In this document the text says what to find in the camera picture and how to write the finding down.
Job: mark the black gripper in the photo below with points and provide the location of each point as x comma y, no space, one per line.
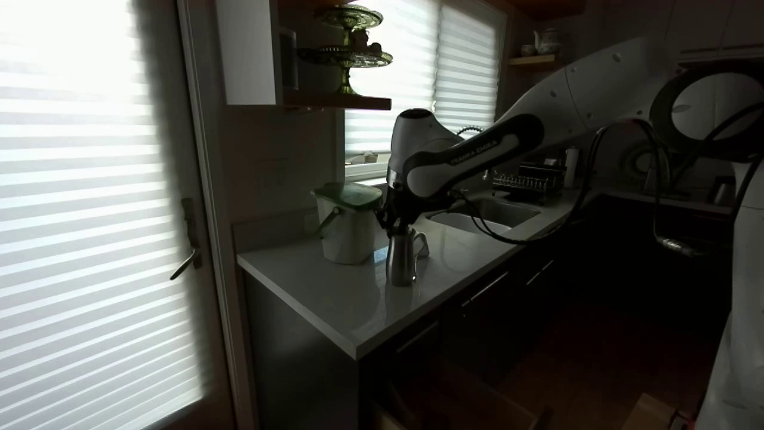
396,214

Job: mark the silver metal vessel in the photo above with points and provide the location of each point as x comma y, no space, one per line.
406,249

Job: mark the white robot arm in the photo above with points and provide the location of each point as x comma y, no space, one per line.
711,110

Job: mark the white bin green lid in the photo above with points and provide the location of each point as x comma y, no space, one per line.
347,221

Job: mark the white kitchen sink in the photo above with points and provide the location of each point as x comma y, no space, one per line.
486,217

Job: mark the tiered cake stand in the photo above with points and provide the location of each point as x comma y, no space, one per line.
354,49

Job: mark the wooden wall shelf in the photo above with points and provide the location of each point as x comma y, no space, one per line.
335,101

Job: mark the door lever handle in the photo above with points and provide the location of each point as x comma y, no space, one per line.
193,257

